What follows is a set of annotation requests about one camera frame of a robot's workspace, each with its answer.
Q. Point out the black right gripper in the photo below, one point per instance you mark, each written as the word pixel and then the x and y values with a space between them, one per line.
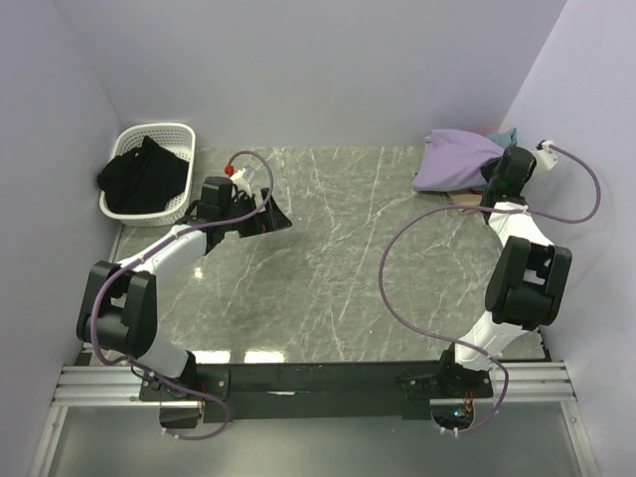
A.
pixel 487 168

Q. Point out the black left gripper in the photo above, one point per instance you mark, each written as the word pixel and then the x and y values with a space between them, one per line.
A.
pixel 278 221

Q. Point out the purple t shirt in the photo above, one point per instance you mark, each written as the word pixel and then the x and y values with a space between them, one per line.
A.
pixel 452 161

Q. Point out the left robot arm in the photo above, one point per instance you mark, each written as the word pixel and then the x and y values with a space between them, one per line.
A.
pixel 119 308

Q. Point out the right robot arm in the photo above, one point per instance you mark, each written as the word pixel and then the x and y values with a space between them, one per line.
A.
pixel 527 283

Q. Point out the teal folded t shirt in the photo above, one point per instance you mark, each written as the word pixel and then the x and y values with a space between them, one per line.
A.
pixel 505 139

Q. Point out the tan folded t shirt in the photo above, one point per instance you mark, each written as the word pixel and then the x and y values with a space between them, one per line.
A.
pixel 466 200

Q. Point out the white laundry basket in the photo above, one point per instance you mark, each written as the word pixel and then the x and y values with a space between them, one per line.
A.
pixel 179 139

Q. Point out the black t shirt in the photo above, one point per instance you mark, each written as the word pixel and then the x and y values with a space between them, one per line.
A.
pixel 142 180

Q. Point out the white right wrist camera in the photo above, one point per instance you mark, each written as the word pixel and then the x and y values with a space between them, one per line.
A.
pixel 546 158

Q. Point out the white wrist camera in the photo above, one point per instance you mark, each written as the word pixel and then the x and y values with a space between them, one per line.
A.
pixel 241 178
pixel 546 158

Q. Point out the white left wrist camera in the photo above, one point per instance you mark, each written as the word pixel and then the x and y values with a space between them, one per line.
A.
pixel 241 178

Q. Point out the aluminium rail frame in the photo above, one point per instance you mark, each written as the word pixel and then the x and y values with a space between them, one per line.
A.
pixel 181 410

